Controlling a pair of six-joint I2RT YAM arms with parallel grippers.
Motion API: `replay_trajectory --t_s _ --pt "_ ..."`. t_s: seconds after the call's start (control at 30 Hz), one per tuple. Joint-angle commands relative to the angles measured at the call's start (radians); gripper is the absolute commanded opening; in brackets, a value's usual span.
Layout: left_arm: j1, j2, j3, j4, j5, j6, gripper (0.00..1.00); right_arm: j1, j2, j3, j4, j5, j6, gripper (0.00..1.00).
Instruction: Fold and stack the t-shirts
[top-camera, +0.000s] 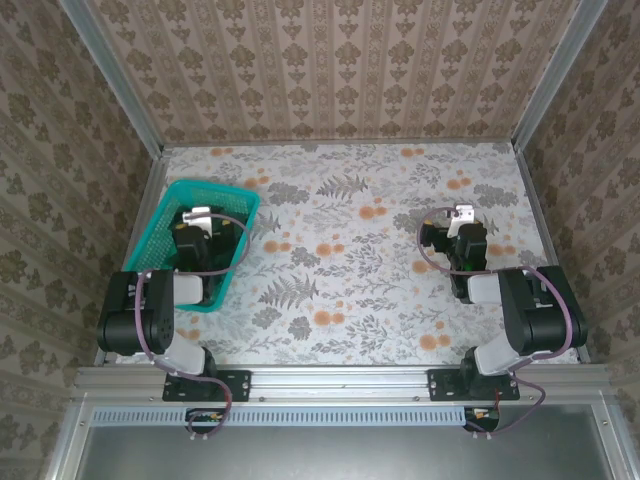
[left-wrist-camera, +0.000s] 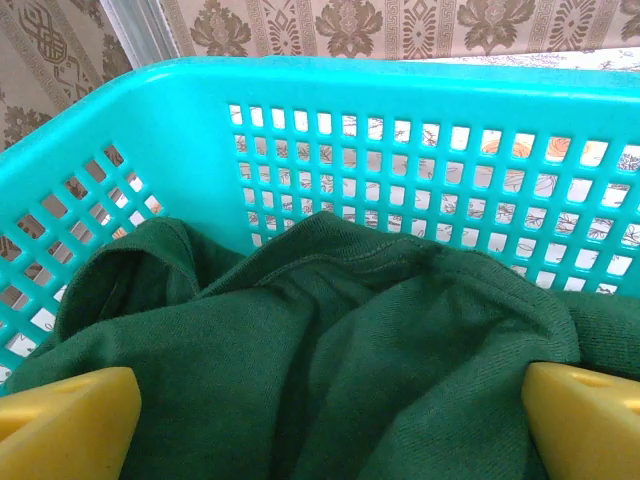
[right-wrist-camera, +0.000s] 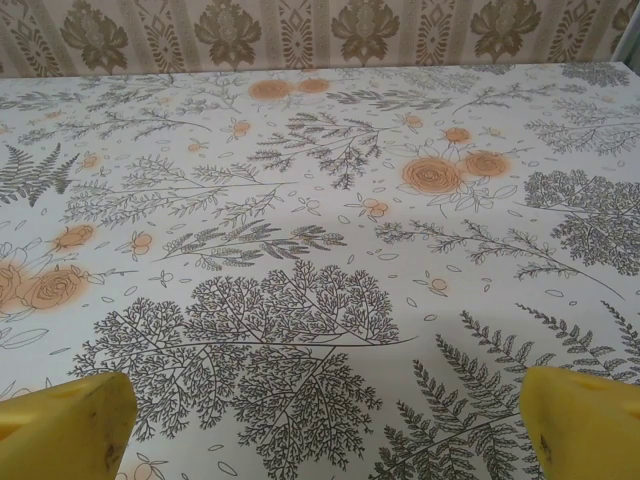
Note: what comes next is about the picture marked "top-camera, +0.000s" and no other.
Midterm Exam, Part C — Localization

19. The teal plastic basket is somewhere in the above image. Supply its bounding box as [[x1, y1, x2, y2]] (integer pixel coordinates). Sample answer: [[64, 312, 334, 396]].
[[122, 179, 261, 315]]

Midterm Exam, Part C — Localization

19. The aluminium table edge strip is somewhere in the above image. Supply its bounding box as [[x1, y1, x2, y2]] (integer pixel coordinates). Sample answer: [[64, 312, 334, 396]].
[[162, 141, 516, 150]]

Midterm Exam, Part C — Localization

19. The grey metal sheet panel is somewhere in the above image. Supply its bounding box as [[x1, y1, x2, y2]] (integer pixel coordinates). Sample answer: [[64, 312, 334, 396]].
[[74, 405, 621, 480]]

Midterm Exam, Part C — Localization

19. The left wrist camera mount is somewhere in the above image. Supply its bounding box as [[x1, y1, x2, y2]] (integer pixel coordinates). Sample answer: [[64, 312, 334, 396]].
[[181, 206, 225, 239]]

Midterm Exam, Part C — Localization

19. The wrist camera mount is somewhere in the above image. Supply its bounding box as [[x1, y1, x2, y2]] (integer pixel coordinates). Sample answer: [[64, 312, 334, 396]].
[[446, 203, 475, 237], [181, 206, 225, 239]]

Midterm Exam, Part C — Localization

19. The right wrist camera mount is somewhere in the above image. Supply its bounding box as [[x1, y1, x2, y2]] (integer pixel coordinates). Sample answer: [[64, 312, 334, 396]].
[[446, 203, 475, 237]]

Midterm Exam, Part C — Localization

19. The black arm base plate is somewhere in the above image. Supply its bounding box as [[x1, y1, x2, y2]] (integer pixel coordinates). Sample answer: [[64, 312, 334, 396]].
[[162, 368, 251, 403], [428, 368, 521, 403]]

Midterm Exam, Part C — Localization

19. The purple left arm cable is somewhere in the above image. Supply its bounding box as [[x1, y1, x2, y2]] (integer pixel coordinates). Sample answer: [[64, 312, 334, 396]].
[[134, 212, 251, 442]]

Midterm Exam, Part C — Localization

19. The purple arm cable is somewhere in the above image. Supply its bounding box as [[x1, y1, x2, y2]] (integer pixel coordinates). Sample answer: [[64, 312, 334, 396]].
[[417, 205, 576, 441], [134, 212, 251, 442]]

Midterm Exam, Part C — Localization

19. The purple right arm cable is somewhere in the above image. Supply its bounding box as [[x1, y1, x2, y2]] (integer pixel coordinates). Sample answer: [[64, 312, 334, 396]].
[[417, 205, 576, 441]]

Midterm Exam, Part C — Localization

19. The small electronics board with wires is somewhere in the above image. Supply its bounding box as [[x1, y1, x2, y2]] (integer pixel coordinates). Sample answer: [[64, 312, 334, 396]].
[[185, 407, 227, 432], [463, 406, 501, 432]]

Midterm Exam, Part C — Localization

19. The aluminium frame post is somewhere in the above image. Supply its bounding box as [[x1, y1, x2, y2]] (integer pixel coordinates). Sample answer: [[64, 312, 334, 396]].
[[57, 0, 166, 156], [509, 0, 611, 151]]

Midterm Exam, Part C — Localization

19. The aluminium mounting rail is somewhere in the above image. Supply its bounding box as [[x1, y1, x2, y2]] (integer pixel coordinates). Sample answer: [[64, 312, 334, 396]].
[[74, 364, 611, 401]]

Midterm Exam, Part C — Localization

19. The grey slotted cable duct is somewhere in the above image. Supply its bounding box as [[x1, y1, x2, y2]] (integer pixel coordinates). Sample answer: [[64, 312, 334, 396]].
[[92, 404, 499, 429]]

